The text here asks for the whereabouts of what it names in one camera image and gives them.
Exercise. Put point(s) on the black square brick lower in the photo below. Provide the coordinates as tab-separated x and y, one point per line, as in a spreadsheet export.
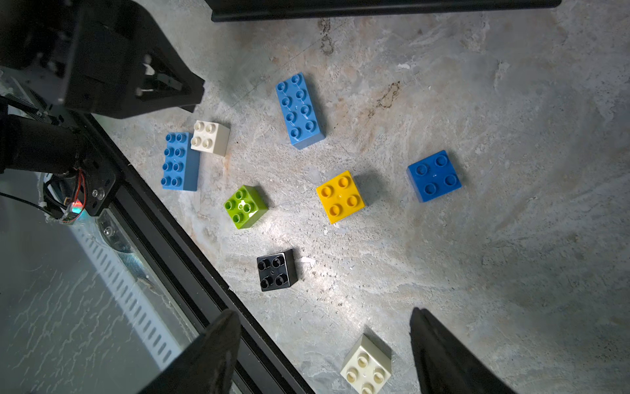
277	271

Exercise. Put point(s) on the black grey chessboard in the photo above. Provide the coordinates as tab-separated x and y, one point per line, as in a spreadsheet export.
246	10

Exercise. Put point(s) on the light blue long brick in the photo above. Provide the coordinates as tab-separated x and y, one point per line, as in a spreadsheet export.
303	127
181	163

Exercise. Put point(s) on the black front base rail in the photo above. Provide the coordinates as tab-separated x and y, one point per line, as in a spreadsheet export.
196	286

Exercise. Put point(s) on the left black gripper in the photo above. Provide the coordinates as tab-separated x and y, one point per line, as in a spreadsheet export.
112	58

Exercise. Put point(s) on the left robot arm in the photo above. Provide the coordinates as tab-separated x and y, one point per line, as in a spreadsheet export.
36	134

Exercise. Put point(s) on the white square brick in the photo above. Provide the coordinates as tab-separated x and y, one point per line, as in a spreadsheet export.
210	137

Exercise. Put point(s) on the dark blue square brick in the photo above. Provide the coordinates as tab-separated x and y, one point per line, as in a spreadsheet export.
433	177

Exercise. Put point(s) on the cream square brick lower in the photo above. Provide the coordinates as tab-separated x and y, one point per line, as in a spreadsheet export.
366	368

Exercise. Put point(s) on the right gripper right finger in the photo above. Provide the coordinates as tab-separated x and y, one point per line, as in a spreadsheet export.
444	364

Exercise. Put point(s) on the white slotted cable duct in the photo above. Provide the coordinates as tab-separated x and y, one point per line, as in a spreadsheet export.
135	305

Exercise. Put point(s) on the yellow square brick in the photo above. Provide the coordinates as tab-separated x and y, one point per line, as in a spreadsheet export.
340	197

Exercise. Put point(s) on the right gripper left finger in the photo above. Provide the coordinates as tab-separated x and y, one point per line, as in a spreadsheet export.
207	365

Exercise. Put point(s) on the lime green square brick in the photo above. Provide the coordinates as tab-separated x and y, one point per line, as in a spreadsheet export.
245	207

